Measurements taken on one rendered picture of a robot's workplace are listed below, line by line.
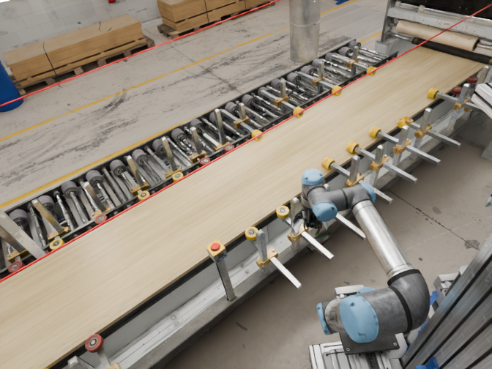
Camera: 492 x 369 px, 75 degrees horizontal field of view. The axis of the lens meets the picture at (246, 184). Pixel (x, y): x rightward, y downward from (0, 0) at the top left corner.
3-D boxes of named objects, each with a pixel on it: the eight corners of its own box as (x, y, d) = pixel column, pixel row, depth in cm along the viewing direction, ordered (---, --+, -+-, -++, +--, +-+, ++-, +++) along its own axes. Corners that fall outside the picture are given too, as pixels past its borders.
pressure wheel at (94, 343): (91, 356, 165) (80, 348, 157) (99, 340, 170) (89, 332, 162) (105, 359, 163) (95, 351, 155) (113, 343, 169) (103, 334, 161)
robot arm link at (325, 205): (349, 203, 106) (336, 181, 114) (317, 211, 106) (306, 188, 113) (347, 218, 112) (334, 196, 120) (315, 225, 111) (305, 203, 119)
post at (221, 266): (236, 296, 188) (224, 255, 157) (230, 302, 187) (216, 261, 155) (232, 291, 191) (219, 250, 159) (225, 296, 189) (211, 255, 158)
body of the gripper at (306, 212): (303, 231, 132) (304, 213, 123) (299, 215, 138) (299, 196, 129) (322, 229, 131) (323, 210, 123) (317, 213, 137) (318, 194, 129)
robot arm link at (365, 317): (356, 326, 129) (419, 332, 79) (320, 335, 129) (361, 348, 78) (345, 296, 134) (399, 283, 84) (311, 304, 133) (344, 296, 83)
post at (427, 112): (415, 160, 254) (433, 108, 220) (412, 162, 253) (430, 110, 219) (411, 159, 256) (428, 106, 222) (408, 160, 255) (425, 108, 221)
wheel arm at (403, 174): (416, 181, 204) (418, 178, 202) (413, 184, 203) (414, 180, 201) (353, 146, 235) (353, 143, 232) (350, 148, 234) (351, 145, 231)
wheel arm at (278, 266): (302, 287, 178) (302, 283, 175) (297, 291, 177) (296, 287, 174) (253, 238, 204) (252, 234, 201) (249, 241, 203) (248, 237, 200)
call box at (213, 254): (228, 256, 157) (225, 247, 151) (216, 264, 154) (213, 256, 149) (220, 247, 161) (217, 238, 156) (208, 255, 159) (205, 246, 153)
